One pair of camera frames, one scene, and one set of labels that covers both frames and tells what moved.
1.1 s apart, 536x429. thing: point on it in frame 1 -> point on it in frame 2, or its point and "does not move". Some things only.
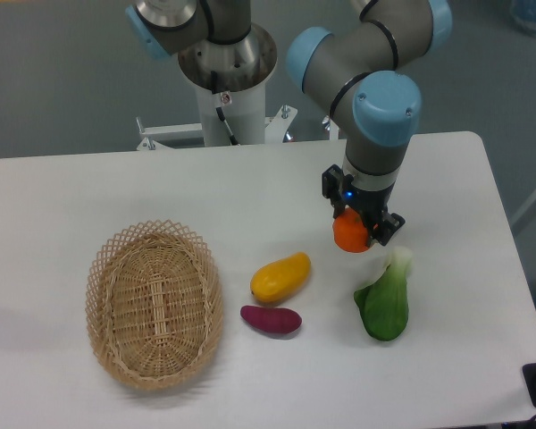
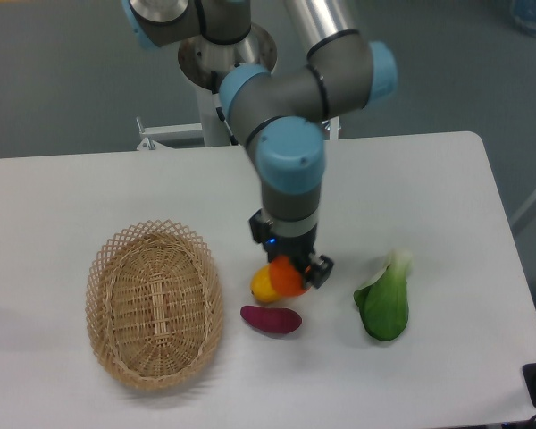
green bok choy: x=384 y=304 does not move
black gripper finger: x=339 y=208 -> x=272 y=255
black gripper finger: x=384 y=230 -> x=317 y=273
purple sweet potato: x=272 y=320 does not move
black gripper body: x=369 y=205 -> x=300 y=248
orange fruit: x=349 y=231 -> x=288 y=279
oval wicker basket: x=154 y=305 does not move
